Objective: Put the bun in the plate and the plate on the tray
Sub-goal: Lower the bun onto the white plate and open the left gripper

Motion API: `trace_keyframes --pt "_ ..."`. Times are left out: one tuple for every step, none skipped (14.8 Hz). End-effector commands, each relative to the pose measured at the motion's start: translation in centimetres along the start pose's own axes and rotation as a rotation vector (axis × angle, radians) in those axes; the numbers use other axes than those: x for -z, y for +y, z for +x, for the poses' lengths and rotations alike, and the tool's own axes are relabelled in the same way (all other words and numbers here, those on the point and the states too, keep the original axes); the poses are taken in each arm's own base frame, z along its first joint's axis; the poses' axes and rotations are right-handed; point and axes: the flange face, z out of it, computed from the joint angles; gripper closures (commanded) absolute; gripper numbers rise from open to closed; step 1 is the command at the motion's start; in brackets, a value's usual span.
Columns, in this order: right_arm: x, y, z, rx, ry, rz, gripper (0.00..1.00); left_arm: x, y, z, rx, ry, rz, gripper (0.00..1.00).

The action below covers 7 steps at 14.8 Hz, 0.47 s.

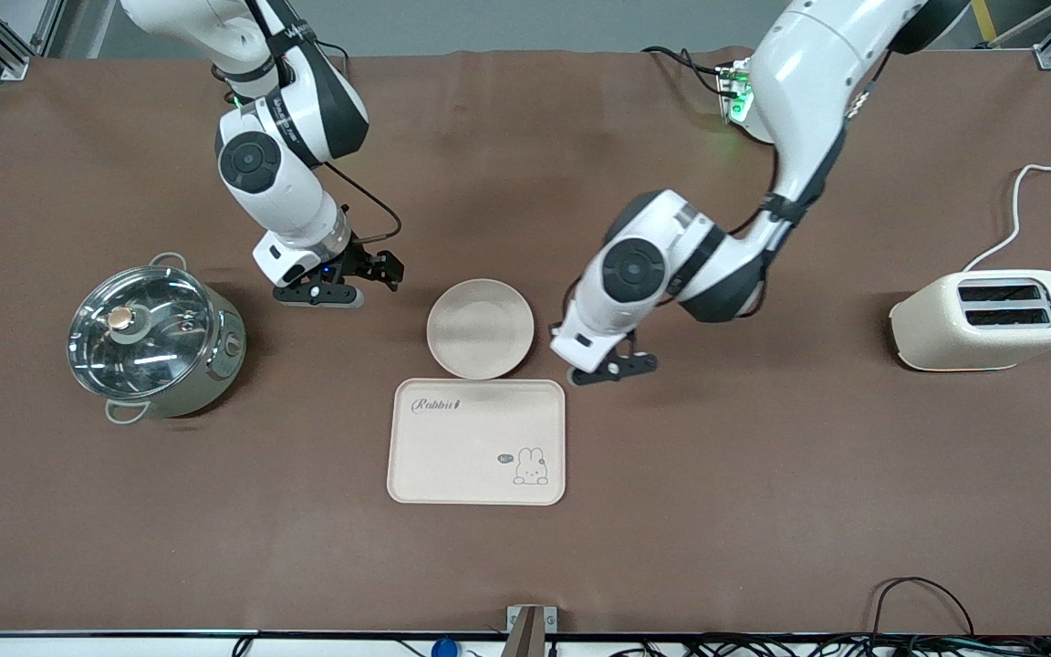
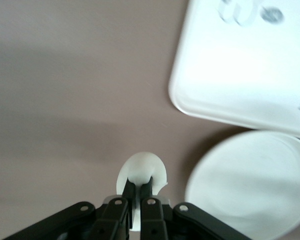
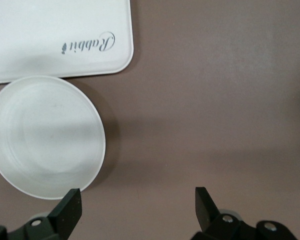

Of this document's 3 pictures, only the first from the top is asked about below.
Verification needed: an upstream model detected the glass pot lid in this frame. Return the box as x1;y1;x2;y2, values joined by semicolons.
68;266;216;402

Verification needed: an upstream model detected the green electric cooking pot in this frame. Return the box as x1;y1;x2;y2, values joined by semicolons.
69;253;246;425

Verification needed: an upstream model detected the brown table cover mat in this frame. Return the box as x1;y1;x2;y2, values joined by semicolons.
0;47;1051;635

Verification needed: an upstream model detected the black looped cable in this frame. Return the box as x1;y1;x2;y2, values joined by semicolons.
872;577;978;640

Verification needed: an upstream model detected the white toaster power cord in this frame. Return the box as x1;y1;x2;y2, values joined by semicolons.
962;161;1051;273

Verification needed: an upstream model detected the cream two-slot toaster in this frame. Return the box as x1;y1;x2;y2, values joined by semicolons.
889;269;1051;372

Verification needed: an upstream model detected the beige rabbit print tray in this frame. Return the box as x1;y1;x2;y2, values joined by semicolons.
387;378;567;506

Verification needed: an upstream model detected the metal table edge bracket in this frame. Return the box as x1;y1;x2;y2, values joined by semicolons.
505;604;559;657

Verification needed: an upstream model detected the round beige plate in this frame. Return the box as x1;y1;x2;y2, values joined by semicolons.
426;278;536;380

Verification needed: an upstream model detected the black cable bundle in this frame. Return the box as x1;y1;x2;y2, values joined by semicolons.
580;634;1051;657

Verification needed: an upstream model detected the black arm base cable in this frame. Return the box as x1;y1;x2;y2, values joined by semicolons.
642;46;729;97

